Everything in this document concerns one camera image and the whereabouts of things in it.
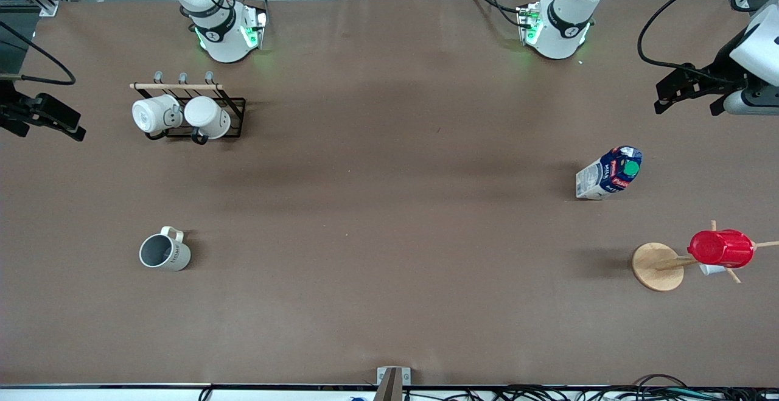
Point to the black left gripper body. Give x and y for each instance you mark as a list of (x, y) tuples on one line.
[(717, 76)]

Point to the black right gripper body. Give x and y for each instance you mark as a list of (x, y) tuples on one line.
[(13, 111)]

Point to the blue white milk carton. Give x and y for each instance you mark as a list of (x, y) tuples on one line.
[(605, 176)]

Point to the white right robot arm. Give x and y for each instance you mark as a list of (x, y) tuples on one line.
[(219, 36)]

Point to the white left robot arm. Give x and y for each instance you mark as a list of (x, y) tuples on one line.
[(563, 30)]

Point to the red plastic cup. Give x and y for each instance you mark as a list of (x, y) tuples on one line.
[(721, 249)]

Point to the small white cup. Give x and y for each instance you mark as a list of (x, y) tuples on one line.
[(711, 269)]

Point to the white mug with face print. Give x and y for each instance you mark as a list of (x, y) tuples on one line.
[(152, 114)]

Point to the plain white mug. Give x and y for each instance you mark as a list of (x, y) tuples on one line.
[(207, 116)]

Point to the wooden mug tree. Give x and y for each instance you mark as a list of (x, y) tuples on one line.
[(657, 267)]

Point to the brown table cover sheet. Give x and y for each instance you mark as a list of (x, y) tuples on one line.
[(389, 297)]

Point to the metal bracket with wooden post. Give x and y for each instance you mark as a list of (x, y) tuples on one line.
[(392, 380)]

